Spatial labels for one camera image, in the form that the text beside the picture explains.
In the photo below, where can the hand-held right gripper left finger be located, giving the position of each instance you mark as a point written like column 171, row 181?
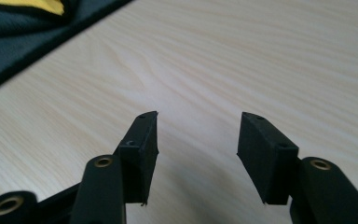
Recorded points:
column 140, row 155

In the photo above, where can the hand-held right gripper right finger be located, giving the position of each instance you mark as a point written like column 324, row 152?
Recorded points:
column 267, row 161

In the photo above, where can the dark grey and yellow cloth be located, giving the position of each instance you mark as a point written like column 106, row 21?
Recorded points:
column 15, row 37

